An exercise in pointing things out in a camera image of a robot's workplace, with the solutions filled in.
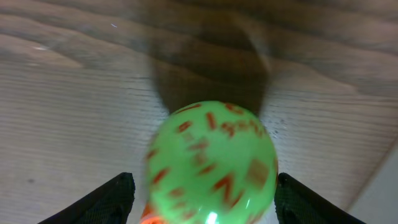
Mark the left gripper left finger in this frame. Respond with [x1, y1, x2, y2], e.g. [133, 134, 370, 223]
[39, 172, 136, 224]

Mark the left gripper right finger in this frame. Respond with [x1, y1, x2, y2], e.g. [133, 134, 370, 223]
[274, 173, 364, 224]

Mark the green ball with orange letters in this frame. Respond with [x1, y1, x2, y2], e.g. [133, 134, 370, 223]
[146, 101, 278, 223]

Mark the white cardboard box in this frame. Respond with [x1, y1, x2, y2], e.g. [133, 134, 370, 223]
[349, 146, 397, 224]

